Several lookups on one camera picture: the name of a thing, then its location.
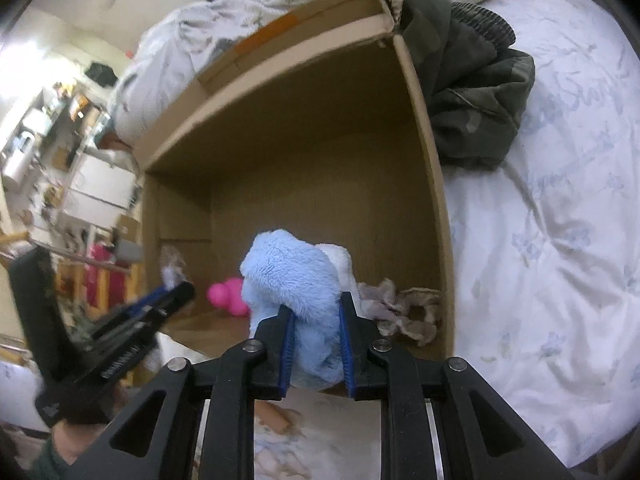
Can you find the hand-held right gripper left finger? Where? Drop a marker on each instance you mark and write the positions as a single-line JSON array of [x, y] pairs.
[[285, 355]]

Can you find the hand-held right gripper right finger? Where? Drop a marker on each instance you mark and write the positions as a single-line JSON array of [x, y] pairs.
[[347, 355]]

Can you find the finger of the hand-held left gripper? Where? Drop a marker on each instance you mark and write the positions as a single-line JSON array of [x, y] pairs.
[[145, 302], [172, 297]]

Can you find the cream fluffy knotted toy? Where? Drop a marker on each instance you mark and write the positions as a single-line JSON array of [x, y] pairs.
[[172, 262]]

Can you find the pink plush toy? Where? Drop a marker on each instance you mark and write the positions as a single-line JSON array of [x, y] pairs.
[[225, 295]]

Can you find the brown furry scrunchie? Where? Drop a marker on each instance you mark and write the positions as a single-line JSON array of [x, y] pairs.
[[400, 310]]

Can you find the light blue plush toy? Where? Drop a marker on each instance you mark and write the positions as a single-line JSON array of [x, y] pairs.
[[295, 280]]

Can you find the cardboard box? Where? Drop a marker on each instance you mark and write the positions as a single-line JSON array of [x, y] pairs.
[[325, 160]]

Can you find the person's left hand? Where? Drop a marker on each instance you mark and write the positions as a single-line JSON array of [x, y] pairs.
[[82, 435]]

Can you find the red fabric item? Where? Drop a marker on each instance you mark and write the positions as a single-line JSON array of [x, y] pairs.
[[102, 275]]

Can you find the brown cardboard tube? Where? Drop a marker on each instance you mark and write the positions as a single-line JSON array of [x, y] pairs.
[[274, 419]]

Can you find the yellow wooden rack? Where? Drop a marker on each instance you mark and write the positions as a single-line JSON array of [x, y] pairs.
[[75, 260]]

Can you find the white cabinet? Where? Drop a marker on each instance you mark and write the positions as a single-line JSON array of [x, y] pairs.
[[102, 182]]

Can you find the black hanging garment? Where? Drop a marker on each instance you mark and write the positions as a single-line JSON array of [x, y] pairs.
[[97, 71]]

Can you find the crumpled pale quilt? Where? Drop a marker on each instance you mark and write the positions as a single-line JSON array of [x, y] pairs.
[[165, 60]]

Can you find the camouflage jacket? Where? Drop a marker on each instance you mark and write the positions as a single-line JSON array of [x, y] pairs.
[[470, 90]]

